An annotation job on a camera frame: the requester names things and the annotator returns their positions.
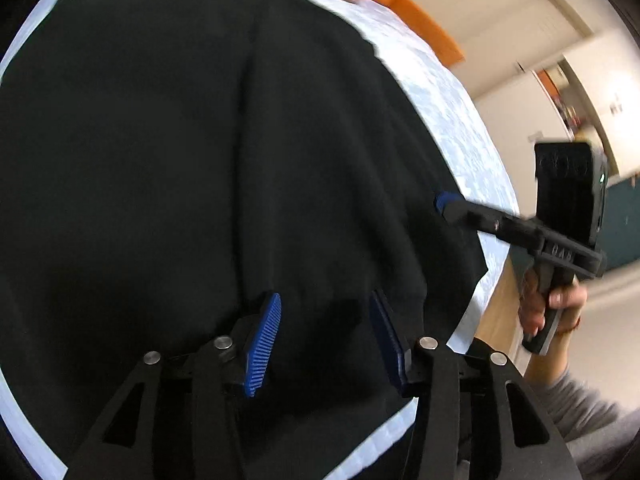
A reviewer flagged light blue quilted bed cover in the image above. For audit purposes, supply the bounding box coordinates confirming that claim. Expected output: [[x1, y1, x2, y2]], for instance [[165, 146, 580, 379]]
[[0, 0, 522, 480]]

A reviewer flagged black garment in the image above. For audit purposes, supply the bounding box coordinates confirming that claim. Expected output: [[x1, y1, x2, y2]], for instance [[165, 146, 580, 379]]
[[0, 0, 490, 480]]

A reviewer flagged grey-sleeved right forearm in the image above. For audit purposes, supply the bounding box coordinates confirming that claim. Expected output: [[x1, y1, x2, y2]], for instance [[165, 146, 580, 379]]
[[525, 330, 639, 477]]

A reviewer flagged white wardrobe cabinet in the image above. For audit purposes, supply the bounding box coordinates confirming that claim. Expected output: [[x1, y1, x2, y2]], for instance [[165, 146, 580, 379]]
[[475, 30, 639, 217]]

